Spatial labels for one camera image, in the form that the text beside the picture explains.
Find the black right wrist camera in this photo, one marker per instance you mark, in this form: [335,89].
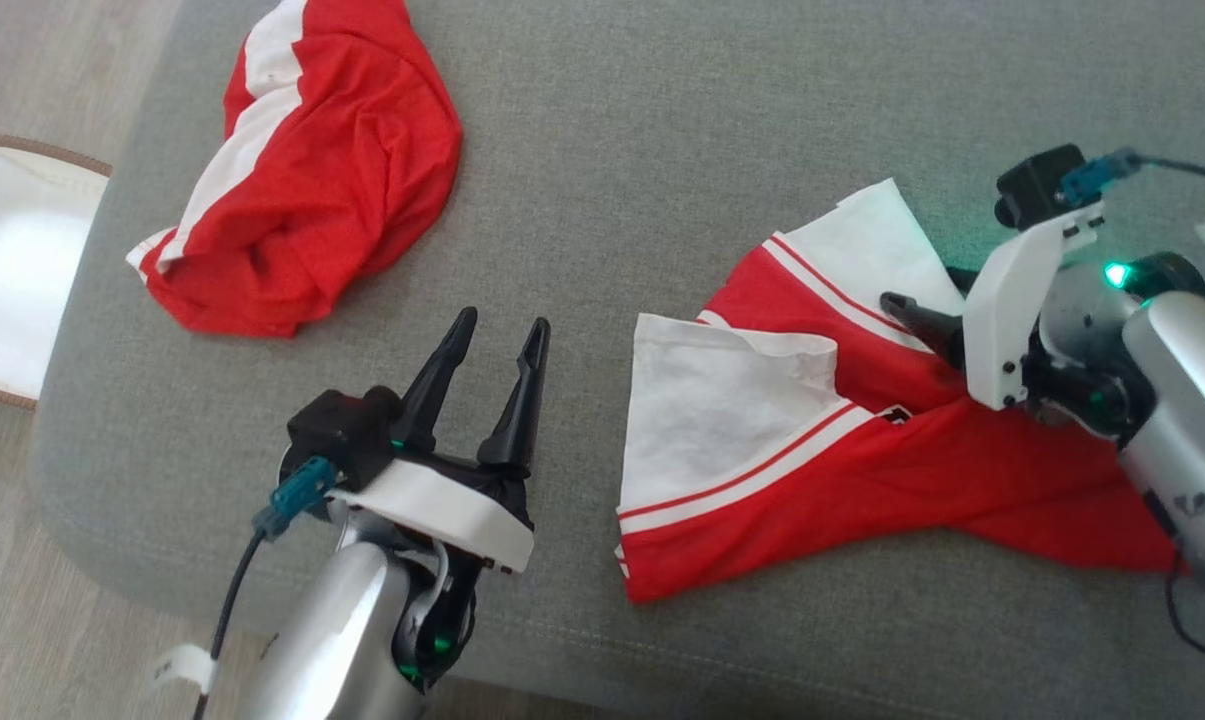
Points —
[1032,185]

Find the red white shirt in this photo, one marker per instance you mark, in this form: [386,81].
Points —
[352,170]

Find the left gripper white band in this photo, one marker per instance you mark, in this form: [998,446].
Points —
[442,510]

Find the large grey sofa seat cushion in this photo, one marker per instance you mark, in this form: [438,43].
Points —
[662,150]

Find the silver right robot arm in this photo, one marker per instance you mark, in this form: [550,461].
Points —
[1192,400]

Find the red jersey with white sleeves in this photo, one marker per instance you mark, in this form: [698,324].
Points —
[862,480]

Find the white laundry basket brown rim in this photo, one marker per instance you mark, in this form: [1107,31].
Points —
[17,270]

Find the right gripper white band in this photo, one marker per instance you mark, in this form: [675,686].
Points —
[1002,320]

